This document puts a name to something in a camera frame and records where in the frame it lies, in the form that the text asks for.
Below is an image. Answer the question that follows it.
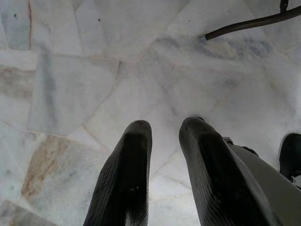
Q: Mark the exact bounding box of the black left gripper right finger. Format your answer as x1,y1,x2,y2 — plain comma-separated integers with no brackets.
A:
178,117,283,226

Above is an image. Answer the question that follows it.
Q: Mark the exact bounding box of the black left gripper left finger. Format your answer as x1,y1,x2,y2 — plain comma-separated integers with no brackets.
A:
82,120,153,226

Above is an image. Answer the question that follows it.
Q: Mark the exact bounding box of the dark metal table leg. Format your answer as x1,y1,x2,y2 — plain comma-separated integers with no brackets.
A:
204,0,301,41

